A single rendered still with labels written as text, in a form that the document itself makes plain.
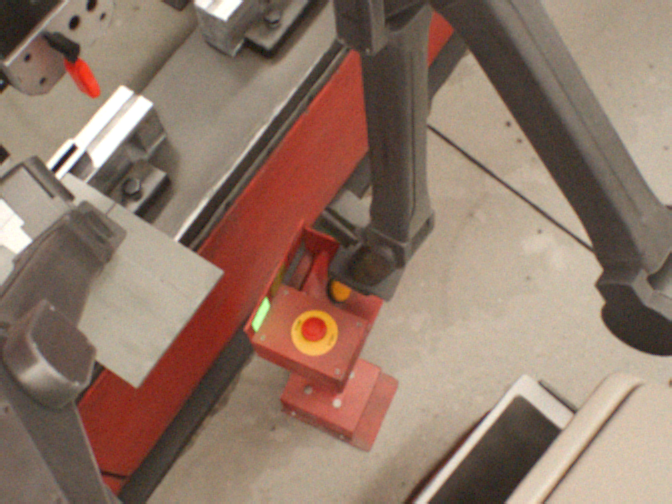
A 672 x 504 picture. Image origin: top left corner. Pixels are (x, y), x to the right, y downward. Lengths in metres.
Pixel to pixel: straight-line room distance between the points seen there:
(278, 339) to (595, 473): 0.67
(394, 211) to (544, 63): 0.30
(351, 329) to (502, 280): 0.95
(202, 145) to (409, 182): 0.47
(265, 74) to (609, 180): 0.72
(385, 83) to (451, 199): 1.42
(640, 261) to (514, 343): 1.33
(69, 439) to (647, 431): 0.40
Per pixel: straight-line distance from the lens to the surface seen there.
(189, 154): 1.18
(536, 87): 0.61
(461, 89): 2.29
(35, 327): 0.38
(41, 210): 0.79
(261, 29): 1.25
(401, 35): 0.65
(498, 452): 0.87
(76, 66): 0.88
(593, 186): 0.65
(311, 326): 1.12
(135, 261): 0.99
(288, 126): 1.27
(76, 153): 1.08
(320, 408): 1.79
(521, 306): 2.03
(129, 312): 0.96
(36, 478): 0.34
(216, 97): 1.23
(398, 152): 0.76
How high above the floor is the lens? 1.89
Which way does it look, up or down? 70 degrees down
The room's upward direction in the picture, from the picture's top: 2 degrees counter-clockwise
